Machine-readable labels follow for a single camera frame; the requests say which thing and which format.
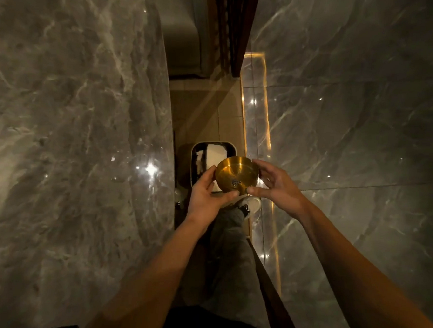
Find person's left hand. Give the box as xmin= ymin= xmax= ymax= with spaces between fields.
xmin=185 ymin=163 xmax=242 ymax=232

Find person's right hand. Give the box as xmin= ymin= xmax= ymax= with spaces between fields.
xmin=245 ymin=158 xmax=311 ymax=222

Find small trash bin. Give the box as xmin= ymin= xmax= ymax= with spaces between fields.
xmin=189 ymin=140 xmax=238 ymax=194

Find gold metal ashtray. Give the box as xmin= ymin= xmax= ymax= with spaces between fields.
xmin=214 ymin=155 xmax=261 ymax=197

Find person's right forearm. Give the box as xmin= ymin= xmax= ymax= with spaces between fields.
xmin=291 ymin=202 xmax=433 ymax=328

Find person's left forearm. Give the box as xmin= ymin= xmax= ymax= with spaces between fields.
xmin=84 ymin=213 xmax=214 ymax=328

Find white right shoe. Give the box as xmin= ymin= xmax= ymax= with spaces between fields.
xmin=235 ymin=195 xmax=263 ymax=220

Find crumpled white tissue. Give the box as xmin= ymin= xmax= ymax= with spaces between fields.
xmin=195 ymin=150 xmax=207 ymax=174

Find white box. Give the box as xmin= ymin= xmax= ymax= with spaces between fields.
xmin=205 ymin=144 xmax=228 ymax=172

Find grey trousers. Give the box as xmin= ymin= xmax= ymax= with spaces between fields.
xmin=178 ymin=203 xmax=280 ymax=328

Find black shirt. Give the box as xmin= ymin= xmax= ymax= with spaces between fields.
xmin=170 ymin=304 xmax=273 ymax=328

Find grey upholstered sofa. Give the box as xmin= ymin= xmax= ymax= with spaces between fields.
xmin=141 ymin=0 xmax=213 ymax=78

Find dark slatted partition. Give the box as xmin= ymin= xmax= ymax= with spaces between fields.
xmin=210 ymin=0 xmax=261 ymax=79

